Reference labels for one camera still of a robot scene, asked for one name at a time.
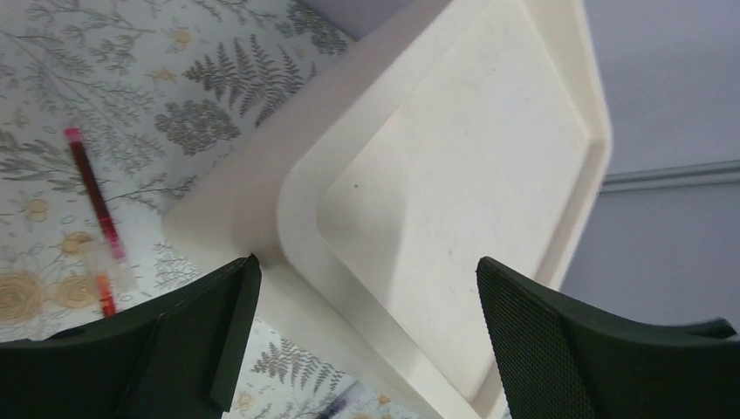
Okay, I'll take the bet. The white three-drawer cabinet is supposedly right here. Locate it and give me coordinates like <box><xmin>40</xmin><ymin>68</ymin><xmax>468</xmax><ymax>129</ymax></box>
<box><xmin>162</xmin><ymin>1</ymin><xmax>612</xmax><ymax>418</ymax></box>

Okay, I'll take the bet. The aluminium corner frame post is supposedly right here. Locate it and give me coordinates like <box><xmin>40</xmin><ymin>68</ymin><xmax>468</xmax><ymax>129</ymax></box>
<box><xmin>600</xmin><ymin>160</ymin><xmax>739</xmax><ymax>194</ymax></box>

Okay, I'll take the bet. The red capped marker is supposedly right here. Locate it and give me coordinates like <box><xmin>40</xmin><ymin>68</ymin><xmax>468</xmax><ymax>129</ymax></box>
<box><xmin>63</xmin><ymin>127</ymin><xmax>138</xmax><ymax>292</ymax></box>

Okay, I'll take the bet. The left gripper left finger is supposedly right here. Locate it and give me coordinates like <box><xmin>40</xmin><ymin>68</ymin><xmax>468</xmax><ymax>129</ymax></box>
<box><xmin>1</xmin><ymin>256</ymin><xmax>262</xmax><ymax>418</ymax></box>

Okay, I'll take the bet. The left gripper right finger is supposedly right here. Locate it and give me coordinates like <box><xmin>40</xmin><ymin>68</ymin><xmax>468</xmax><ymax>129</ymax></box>
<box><xmin>476</xmin><ymin>257</ymin><xmax>739</xmax><ymax>418</ymax></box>

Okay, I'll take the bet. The floral table mat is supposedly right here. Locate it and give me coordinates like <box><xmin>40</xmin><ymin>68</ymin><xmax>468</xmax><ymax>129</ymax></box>
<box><xmin>1</xmin><ymin>1</ymin><xmax>414</xmax><ymax>418</ymax></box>

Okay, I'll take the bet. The blue pen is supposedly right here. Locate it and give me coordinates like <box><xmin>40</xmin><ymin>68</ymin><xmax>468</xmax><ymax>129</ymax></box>
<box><xmin>315</xmin><ymin>381</ymin><xmax>366</xmax><ymax>419</ymax></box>

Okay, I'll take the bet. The orange clear pen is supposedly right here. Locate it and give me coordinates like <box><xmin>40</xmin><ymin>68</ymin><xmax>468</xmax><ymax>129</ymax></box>
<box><xmin>93</xmin><ymin>273</ymin><xmax>117</xmax><ymax>318</ymax></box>

